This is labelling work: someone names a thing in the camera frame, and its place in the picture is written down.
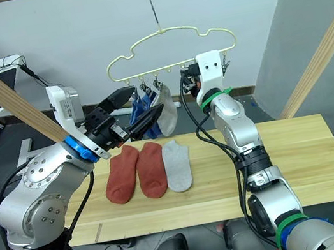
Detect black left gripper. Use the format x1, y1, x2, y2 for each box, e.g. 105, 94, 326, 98
78, 80, 170, 154

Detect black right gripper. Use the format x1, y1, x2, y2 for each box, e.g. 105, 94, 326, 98
178, 63, 205, 99

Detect grey ankle sock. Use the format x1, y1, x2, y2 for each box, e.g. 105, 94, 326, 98
159, 137, 196, 195
149, 82, 182, 139

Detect metal hanger clip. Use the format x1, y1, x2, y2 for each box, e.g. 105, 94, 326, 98
151, 72, 164, 90
220, 51, 233, 74
138, 75, 152, 96
128, 77, 140, 101

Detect cream plastic clip hanger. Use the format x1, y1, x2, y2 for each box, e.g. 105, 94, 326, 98
101, 15, 240, 85

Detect blue ankle sock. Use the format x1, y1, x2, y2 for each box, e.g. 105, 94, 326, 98
139, 89, 165, 141
126, 95, 147, 128

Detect red ankle sock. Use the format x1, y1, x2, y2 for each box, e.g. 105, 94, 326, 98
98, 142, 148, 207
132, 139, 171, 201

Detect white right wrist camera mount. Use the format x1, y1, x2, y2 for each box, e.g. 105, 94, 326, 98
189, 48, 231, 103

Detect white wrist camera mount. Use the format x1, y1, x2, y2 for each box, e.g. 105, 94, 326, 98
45, 77, 113, 168
189, 48, 231, 103

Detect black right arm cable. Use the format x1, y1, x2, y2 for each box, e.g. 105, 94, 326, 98
177, 62, 289, 250

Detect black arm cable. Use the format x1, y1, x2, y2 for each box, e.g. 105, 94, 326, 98
42, 168, 108, 250
177, 62, 289, 250

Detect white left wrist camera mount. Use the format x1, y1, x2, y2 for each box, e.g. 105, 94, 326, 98
45, 77, 113, 168

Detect metal hanger hook wire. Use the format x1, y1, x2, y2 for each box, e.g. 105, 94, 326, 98
144, 0, 163, 33

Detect thin black desk cable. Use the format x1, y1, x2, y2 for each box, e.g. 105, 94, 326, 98
0, 48, 53, 96

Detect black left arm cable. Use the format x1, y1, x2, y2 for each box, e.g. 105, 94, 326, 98
42, 168, 108, 250

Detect slanted wooden frame post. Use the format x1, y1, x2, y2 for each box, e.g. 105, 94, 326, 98
0, 18, 69, 154
258, 0, 334, 121

